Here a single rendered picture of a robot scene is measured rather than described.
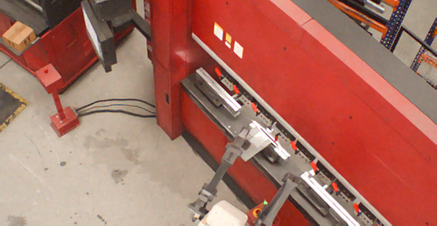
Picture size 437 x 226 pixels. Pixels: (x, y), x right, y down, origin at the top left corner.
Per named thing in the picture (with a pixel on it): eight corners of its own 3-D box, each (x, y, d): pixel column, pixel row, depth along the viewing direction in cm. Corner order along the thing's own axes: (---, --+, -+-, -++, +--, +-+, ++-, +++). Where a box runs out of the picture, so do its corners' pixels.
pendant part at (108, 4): (88, 37, 429) (73, -42, 359) (116, 28, 436) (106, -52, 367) (109, 81, 404) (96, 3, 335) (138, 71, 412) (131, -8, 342)
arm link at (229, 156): (221, 153, 313) (235, 162, 312) (229, 140, 323) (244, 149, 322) (196, 196, 341) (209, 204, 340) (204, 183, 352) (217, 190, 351)
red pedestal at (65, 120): (49, 123, 507) (29, 72, 439) (70, 111, 517) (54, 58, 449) (59, 138, 499) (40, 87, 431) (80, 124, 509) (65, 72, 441)
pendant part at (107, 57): (86, 33, 413) (80, 1, 383) (100, 29, 416) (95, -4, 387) (105, 73, 391) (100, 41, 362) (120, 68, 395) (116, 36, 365)
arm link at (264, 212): (285, 174, 333) (300, 183, 332) (287, 169, 337) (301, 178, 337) (254, 218, 354) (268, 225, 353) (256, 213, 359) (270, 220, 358)
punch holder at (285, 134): (273, 132, 378) (276, 120, 364) (281, 126, 381) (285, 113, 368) (287, 147, 372) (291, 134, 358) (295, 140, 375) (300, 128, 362)
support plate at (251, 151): (229, 145, 391) (229, 144, 390) (255, 126, 402) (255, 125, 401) (245, 162, 384) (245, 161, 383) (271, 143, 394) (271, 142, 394)
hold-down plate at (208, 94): (194, 85, 435) (194, 82, 433) (199, 81, 437) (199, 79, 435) (217, 108, 423) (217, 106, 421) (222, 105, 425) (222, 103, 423)
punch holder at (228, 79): (219, 79, 402) (220, 65, 389) (227, 74, 406) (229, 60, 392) (232, 92, 396) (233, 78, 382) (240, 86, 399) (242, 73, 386)
